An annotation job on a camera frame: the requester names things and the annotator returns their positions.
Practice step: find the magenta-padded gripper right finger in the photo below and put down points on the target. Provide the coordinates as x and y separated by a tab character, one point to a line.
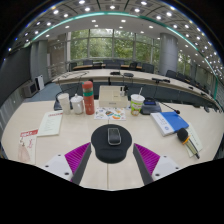
156	165

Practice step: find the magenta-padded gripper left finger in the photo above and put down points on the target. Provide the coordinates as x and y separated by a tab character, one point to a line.
70	165

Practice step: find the black computer mouse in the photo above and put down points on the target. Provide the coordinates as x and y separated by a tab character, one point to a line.
114	136

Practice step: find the black mouse pad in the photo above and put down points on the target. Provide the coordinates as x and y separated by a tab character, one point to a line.
111	153

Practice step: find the black handheld microphone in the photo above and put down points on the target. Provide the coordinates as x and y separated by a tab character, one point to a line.
183	135

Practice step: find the blue and white book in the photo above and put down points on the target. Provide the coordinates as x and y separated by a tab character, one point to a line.
171	122

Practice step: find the red and white leaflet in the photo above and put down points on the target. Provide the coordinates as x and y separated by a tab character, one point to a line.
28	146

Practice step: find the white booklet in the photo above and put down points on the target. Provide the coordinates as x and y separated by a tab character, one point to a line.
50	123

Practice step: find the white paper sheet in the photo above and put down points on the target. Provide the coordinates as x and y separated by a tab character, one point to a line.
196	138

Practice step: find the green and white paper cup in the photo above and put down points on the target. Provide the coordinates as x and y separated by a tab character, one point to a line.
137	105

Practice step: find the colourful printed leaflet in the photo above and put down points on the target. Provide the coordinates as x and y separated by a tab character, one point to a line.
110	114

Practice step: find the red drink bottle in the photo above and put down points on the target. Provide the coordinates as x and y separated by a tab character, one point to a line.
88	100

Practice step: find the cream cardboard box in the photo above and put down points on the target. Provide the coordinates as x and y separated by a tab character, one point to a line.
111	97

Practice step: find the long curved conference desk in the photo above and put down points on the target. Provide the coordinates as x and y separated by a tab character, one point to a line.
140	76

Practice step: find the dark office chairs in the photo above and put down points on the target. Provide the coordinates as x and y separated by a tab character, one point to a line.
171	74

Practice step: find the round ceiling lights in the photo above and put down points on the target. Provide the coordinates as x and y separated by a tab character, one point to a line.
112	6

